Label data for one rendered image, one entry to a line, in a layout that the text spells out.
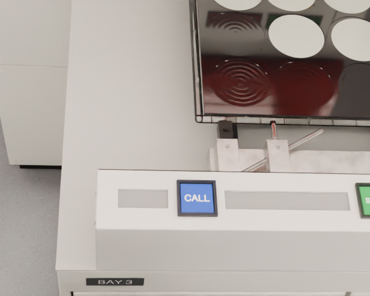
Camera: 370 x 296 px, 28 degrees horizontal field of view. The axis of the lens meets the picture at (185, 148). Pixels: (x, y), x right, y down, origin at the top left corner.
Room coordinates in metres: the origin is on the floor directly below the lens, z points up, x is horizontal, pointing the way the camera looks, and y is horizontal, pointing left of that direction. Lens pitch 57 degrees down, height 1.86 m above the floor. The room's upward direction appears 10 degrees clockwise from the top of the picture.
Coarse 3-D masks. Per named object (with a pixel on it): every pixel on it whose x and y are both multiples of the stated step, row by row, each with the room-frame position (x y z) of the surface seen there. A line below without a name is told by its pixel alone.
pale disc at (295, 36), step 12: (276, 24) 0.92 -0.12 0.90; (288, 24) 0.92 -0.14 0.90; (300, 24) 0.93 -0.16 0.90; (312, 24) 0.93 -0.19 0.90; (276, 36) 0.89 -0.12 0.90; (288, 36) 0.89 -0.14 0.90; (300, 36) 0.90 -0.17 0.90; (312, 36) 0.90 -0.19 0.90; (288, 48) 0.87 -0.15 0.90; (300, 48) 0.87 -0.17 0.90; (312, 48) 0.88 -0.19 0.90
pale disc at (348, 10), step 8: (328, 0) 1.00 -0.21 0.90; (336, 0) 1.00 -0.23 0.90; (344, 0) 1.01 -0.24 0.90; (352, 0) 1.01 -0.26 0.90; (360, 0) 1.01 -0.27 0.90; (368, 0) 1.02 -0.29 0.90; (336, 8) 0.98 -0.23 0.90; (344, 8) 0.99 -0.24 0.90; (352, 8) 0.99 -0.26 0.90; (360, 8) 0.99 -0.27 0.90
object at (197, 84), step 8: (192, 0) 0.94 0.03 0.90; (192, 8) 0.92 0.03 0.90; (192, 16) 0.90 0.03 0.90; (192, 24) 0.88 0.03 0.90; (192, 32) 0.86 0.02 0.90; (192, 40) 0.84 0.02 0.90; (192, 48) 0.83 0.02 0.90; (192, 56) 0.81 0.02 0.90; (192, 64) 0.79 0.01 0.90; (192, 72) 0.78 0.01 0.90; (200, 80) 0.76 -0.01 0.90; (200, 88) 0.74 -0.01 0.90; (200, 96) 0.73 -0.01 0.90; (200, 104) 0.71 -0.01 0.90; (200, 112) 0.70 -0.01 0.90
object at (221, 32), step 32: (320, 0) 0.99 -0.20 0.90; (224, 32) 0.88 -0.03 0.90; (256, 32) 0.89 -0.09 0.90; (224, 64) 0.81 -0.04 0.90; (256, 64) 0.82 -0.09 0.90; (288, 64) 0.83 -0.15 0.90; (320, 64) 0.84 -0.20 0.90; (352, 64) 0.86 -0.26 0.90; (224, 96) 0.74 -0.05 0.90; (256, 96) 0.75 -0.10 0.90; (288, 96) 0.76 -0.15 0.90; (320, 96) 0.77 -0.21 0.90; (352, 96) 0.79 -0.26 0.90
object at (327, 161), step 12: (240, 156) 0.64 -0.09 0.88; (252, 156) 0.64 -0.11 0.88; (300, 156) 0.66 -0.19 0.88; (312, 156) 0.67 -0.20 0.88; (324, 156) 0.67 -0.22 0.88; (336, 156) 0.67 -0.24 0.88; (348, 156) 0.68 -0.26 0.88; (360, 156) 0.68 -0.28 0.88; (240, 168) 0.62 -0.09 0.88; (264, 168) 0.63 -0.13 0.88; (300, 168) 0.64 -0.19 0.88; (312, 168) 0.64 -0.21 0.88; (324, 168) 0.65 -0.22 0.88; (336, 168) 0.65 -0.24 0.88; (348, 168) 0.66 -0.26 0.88; (360, 168) 0.66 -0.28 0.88
